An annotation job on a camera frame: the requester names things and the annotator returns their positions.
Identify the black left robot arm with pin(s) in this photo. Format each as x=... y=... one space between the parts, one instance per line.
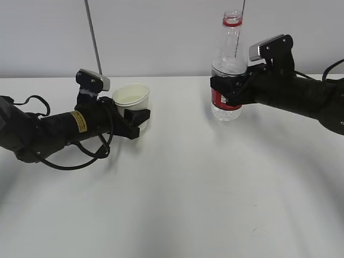
x=36 y=136

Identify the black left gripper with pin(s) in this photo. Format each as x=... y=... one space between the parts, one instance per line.
x=94 y=116

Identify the white paper cup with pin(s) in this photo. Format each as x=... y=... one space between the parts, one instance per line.
x=133 y=96

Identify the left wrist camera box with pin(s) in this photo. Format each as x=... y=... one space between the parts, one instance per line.
x=92 y=81

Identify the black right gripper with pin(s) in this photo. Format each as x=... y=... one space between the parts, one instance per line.
x=261 y=80

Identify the clear plastic water bottle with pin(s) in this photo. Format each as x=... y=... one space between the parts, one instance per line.
x=230 y=60

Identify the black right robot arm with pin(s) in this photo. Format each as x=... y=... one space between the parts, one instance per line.
x=280 y=86

